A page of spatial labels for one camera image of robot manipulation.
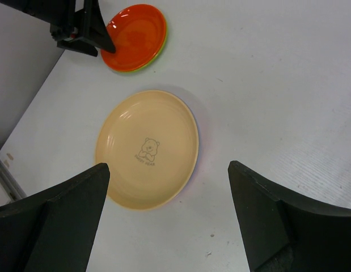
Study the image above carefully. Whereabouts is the green plate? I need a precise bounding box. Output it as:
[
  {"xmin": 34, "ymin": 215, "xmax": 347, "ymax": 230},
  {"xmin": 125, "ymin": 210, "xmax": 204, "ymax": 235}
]
[{"xmin": 121, "ymin": 20, "xmax": 168, "ymax": 73}]

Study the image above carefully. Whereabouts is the aluminium table edge rail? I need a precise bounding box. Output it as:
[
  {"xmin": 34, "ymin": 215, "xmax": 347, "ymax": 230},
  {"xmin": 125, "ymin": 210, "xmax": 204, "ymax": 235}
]
[{"xmin": 0, "ymin": 161, "xmax": 26, "ymax": 202}]

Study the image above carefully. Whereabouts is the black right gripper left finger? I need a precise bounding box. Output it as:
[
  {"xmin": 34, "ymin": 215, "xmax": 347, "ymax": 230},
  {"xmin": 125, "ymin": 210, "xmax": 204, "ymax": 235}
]
[{"xmin": 0, "ymin": 163, "xmax": 110, "ymax": 271}]

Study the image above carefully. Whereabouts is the orange plate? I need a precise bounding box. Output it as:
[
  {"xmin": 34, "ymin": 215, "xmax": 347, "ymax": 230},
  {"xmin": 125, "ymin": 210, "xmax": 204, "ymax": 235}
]
[{"xmin": 100, "ymin": 3, "xmax": 168, "ymax": 73}]

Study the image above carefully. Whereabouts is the beige plate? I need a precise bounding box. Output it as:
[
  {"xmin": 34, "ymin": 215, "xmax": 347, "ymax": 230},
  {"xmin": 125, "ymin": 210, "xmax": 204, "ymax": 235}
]
[{"xmin": 94, "ymin": 90, "xmax": 199, "ymax": 211}]

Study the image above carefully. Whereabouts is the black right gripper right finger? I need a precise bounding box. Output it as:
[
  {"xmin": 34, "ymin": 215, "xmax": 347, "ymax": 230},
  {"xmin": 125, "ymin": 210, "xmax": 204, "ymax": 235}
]
[{"xmin": 228, "ymin": 161, "xmax": 351, "ymax": 271}]

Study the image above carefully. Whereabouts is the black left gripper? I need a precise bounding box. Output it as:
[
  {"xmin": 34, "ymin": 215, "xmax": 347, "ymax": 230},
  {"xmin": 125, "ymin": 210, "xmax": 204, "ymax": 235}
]
[{"xmin": 10, "ymin": 0, "xmax": 116, "ymax": 57}]

